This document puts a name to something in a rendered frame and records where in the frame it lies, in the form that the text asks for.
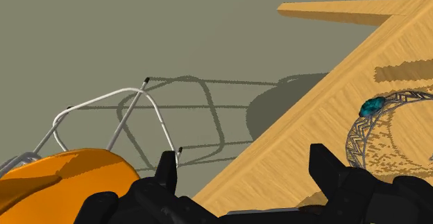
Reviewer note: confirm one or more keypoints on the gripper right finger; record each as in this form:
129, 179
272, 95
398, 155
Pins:
351, 193

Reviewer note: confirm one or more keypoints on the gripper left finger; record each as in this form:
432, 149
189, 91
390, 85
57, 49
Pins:
166, 182

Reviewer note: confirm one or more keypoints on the light wooden table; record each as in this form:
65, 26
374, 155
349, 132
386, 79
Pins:
304, 149

